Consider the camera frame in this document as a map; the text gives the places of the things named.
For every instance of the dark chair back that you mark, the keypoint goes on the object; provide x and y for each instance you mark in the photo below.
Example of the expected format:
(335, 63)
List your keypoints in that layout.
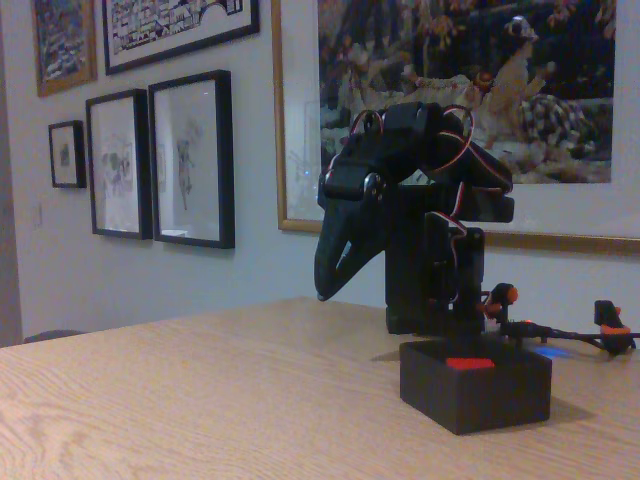
(52, 335)

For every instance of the small black-framed picture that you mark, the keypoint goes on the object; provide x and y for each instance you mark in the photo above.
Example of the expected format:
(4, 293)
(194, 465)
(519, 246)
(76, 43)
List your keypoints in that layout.
(67, 154)

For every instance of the wood-framed colourful painting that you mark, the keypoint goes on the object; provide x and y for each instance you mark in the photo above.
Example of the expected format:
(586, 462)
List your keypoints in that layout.
(65, 45)

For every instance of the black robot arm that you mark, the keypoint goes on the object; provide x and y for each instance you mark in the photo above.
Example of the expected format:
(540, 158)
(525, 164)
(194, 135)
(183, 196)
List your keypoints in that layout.
(430, 260)

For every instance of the large gold-framed painting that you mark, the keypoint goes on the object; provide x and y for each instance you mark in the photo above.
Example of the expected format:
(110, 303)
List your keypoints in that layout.
(550, 100)

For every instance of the black-framed city drawing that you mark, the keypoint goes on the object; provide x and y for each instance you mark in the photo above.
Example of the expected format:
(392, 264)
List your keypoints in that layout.
(180, 30)

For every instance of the round-knob orange black clamp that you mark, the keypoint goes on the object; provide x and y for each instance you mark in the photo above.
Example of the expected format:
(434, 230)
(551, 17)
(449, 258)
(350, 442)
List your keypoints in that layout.
(502, 297)

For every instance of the black-framed pale sketch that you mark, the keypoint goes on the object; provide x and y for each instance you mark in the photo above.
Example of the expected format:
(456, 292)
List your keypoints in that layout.
(117, 165)

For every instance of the black-framed figure sketch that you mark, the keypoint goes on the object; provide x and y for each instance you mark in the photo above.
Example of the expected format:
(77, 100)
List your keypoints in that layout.
(192, 160)

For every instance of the black box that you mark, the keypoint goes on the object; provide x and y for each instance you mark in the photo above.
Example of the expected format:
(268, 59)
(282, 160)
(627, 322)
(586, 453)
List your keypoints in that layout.
(475, 395)

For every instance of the red cube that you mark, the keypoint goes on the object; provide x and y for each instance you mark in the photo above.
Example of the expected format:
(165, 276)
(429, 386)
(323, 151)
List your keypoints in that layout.
(470, 363)

